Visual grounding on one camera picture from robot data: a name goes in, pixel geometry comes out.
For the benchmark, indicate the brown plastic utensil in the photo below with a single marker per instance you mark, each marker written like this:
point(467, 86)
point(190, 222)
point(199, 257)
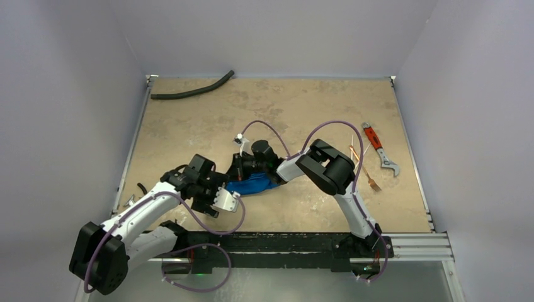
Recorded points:
point(371, 181)

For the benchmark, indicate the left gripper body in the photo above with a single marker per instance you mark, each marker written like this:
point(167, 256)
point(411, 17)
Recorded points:
point(207, 192)

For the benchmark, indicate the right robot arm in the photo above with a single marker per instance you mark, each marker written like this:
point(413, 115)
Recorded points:
point(328, 168)

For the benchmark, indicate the aluminium frame rail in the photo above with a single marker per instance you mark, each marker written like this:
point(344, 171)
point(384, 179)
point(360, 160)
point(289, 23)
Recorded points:
point(420, 247)

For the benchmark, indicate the red handled adjustable wrench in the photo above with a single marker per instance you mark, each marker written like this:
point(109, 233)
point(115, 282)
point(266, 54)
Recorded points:
point(386, 163)

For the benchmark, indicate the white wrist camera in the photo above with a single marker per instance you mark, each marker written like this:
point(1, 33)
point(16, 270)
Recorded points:
point(242, 142)
point(226, 200)

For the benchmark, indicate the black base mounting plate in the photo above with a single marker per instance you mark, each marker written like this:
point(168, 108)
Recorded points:
point(338, 252)

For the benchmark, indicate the black foam tube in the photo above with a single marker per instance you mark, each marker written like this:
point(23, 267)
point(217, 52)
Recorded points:
point(202, 90)

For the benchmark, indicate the blue cloth napkin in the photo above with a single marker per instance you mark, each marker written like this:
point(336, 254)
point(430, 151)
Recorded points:
point(255, 184)

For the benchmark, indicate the black handled pliers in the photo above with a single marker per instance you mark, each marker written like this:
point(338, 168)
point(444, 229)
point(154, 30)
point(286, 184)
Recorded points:
point(142, 188)

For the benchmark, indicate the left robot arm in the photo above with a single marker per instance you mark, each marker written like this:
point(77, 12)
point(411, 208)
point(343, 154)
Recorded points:
point(104, 253)

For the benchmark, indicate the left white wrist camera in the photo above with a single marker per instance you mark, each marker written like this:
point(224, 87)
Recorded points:
point(226, 200)

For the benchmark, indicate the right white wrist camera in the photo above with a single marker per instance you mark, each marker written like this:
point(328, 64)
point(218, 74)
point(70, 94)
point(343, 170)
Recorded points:
point(242, 142)

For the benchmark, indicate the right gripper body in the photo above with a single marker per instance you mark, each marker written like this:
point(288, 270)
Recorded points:
point(240, 167)

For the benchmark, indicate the white plastic utensil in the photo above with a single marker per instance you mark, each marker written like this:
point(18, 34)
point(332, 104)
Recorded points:
point(366, 149)

